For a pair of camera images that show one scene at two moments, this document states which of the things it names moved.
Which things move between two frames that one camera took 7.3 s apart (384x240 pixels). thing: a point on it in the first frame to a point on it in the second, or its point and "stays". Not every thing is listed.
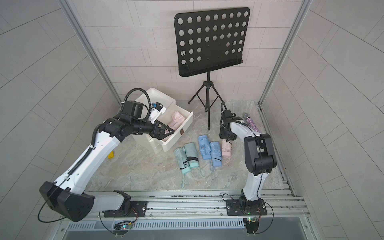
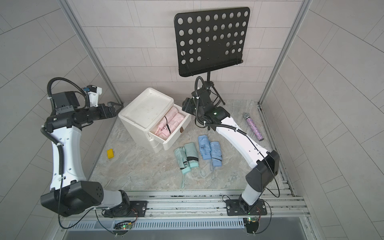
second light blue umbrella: (216, 153) stays
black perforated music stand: (210, 39) stays
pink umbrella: (226, 150) to (170, 122)
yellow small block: (111, 155) stays
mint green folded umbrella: (181, 157) stays
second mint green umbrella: (191, 155) stays
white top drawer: (178, 118) stays
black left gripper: (159, 135) to (110, 110)
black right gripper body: (226, 134) to (193, 106)
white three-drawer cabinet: (163, 108) stays
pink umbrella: (176, 120) to (166, 118)
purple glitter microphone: (250, 123) stays
